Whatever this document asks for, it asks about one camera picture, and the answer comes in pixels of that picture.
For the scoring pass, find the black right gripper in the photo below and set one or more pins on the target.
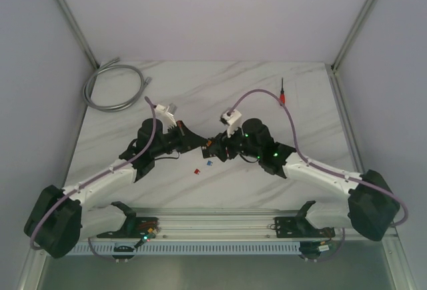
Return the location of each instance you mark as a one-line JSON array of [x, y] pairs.
[[222, 140]]

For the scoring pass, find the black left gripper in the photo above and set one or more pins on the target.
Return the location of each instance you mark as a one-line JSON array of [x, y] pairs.
[[181, 137]]

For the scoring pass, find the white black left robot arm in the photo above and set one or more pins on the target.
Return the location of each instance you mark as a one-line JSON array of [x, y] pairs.
[[61, 217]]

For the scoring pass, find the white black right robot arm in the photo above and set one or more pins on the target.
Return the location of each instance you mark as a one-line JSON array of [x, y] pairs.
[[362, 201]]

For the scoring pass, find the black fuse box base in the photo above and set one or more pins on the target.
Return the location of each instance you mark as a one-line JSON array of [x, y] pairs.
[[213, 150]]

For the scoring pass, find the red black screwdriver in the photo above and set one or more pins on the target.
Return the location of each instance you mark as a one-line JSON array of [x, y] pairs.
[[282, 93]]

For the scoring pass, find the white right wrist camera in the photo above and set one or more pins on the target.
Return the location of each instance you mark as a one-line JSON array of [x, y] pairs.
[[233, 121]]

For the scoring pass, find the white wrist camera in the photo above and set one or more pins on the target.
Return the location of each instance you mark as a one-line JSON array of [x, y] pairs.
[[233, 121], [166, 114]]

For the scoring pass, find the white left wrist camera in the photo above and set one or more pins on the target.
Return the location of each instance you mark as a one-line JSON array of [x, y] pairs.
[[166, 114]]

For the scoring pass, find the aluminium front mounting rail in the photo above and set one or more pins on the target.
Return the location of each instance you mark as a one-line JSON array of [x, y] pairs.
[[195, 224]]

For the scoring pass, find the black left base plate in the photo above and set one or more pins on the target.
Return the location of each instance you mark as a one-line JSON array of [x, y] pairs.
[[140, 226]]

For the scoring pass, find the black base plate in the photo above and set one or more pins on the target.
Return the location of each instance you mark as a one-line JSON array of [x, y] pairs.
[[140, 226], [299, 227]]

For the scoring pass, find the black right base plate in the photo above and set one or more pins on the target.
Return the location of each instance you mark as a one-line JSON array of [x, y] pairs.
[[299, 227]]

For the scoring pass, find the white slotted cable duct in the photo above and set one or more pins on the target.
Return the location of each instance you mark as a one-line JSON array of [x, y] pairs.
[[188, 248]]

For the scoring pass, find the aluminium frame rail right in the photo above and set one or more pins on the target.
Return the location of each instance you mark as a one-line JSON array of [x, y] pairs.
[[346, 122]]

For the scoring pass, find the aluminium frame post right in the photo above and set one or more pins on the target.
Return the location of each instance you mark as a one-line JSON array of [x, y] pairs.
[[360, 20]]

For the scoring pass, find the aluminium frame post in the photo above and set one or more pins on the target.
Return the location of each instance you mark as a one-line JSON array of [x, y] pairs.
[[360, 20], [77, 32]]

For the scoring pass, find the aluminium frame post left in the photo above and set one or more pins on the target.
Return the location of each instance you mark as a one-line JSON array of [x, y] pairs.
[[77, 32]]

